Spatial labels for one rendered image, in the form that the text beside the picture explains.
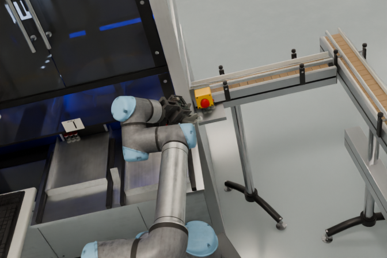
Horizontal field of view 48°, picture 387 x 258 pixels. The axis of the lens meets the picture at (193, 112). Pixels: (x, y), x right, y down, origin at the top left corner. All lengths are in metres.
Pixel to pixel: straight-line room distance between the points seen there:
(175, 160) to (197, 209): 1.26
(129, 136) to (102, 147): 0.77
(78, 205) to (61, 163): 0.29
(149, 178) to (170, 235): 0.80
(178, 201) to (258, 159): 1.94
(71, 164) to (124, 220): 0.57
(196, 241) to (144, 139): 0.36
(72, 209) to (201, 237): 0.63
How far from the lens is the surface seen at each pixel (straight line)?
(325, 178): 2.87
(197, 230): 1.43
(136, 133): 1.28
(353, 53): 2.24
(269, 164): 2.97
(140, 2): 1.68
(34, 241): 2.65
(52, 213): 1.88
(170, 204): 1.09
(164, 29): 1.73
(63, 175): 2.00
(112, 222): 2.48
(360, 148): 2.28
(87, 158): 2.02
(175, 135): 1.24
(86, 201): 1.85
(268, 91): 2.10
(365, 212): 2.49
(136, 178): 1.83
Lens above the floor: 2.15
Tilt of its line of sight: 38 degrees down
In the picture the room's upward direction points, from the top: 15 degrees counter-clockwise
